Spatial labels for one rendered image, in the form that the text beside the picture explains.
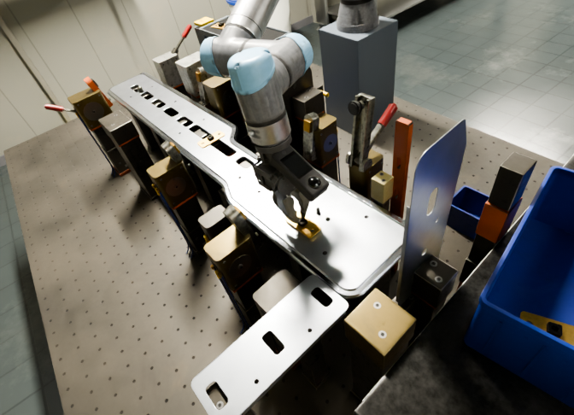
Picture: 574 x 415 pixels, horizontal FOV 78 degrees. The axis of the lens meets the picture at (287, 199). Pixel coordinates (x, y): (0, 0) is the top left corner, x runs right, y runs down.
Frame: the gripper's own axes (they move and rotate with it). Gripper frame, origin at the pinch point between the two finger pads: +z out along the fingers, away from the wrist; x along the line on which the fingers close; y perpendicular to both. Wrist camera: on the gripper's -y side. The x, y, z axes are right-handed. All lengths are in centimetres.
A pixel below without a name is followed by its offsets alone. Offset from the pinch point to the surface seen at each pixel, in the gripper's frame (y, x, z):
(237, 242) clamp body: 3.5, 14.2, -2.4
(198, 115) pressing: 62, -10, -4
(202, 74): 68, -19, -14
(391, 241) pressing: -16.7, -9.1, 4.3
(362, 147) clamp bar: -2.5, -18.5, -8.1
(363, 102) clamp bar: -2.6, -20.0, -18.1
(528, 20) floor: 103, -376, 93
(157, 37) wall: 318, -93, 21
